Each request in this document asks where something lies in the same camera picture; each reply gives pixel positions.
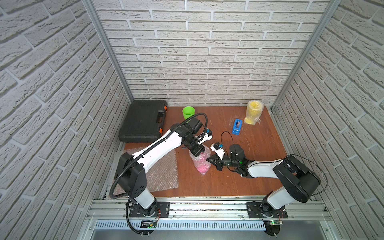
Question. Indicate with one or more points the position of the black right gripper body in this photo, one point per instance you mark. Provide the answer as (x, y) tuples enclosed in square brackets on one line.
[(227, 162)]

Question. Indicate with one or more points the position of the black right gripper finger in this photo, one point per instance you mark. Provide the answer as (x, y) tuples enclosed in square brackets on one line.
[(214, 159), (219, 166)]

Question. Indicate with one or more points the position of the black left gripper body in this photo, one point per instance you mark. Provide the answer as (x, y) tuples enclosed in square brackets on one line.
[(195, 147)]

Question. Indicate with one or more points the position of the yellow plastic wine glass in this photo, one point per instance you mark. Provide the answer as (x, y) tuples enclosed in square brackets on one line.
[(254, 112)]

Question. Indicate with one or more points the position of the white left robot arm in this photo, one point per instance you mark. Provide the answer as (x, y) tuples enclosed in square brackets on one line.
[(131, 181)]

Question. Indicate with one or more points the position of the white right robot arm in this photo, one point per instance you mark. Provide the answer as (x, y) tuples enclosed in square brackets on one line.
[(298, 181)]

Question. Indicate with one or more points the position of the green plastic wine glass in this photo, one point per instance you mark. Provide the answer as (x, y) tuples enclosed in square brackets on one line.
[(188, 112)]

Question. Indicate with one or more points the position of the blue tape dispenser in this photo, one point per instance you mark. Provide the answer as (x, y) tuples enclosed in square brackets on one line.
[(237, 127)]

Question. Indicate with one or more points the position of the black plastic tool case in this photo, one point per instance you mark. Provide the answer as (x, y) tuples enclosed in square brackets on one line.
[(144, 122)]

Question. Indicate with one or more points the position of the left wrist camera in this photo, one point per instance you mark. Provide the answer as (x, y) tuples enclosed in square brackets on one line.
[(194, 125)]

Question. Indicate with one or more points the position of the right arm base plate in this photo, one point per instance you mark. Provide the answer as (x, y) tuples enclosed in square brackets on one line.
[(260, 210)]

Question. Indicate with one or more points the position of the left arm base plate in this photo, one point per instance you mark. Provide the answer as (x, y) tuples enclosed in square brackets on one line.
[(157, 209)]

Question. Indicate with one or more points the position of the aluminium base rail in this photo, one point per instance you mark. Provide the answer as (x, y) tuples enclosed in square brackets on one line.
[(209, 214)]

